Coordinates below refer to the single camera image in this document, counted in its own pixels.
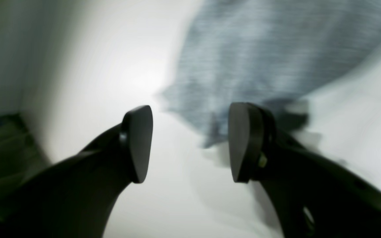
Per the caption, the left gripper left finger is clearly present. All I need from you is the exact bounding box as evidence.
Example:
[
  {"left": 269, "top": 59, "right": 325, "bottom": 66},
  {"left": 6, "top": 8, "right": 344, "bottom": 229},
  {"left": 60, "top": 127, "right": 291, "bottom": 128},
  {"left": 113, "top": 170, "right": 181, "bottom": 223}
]
[{"left": 0, "top": 105, "right": 153, "bottom": 238}]

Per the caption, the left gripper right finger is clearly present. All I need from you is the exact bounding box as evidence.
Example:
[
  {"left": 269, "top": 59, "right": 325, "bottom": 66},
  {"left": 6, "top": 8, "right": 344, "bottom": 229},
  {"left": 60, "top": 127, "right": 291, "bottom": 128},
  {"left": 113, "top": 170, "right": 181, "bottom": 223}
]
[{"left": 228, "top": 102, "right": 381, "bottom": 238}]

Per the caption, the grey t-shirt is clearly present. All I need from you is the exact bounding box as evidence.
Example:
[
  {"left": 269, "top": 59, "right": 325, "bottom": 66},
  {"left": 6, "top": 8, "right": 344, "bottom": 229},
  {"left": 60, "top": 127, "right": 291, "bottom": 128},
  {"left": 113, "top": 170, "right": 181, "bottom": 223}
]
[{"left": 162, "top": 0, "right": 381, "bottom": 148}]

